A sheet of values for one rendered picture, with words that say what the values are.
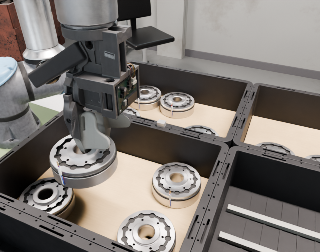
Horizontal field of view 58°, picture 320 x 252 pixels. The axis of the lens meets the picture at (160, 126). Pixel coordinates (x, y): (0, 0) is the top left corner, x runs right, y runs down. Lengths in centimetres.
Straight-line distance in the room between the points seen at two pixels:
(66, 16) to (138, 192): 40
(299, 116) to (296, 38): 231
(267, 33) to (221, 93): 232
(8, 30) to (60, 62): 281
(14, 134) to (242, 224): 66
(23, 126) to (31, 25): 29
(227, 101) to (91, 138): 54
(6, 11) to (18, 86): 231
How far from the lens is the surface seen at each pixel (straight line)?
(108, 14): 37
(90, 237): 46
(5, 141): 95
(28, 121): 94
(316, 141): 87
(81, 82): 40
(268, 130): 85
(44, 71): 45
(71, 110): 42
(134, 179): 67
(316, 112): 89
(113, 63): 38
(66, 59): 41
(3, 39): 331
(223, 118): 87
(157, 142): 66
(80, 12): 36
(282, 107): 88
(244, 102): 76
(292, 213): 66
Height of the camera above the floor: 131
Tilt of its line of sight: 36 degrees down
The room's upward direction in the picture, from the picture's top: straight up
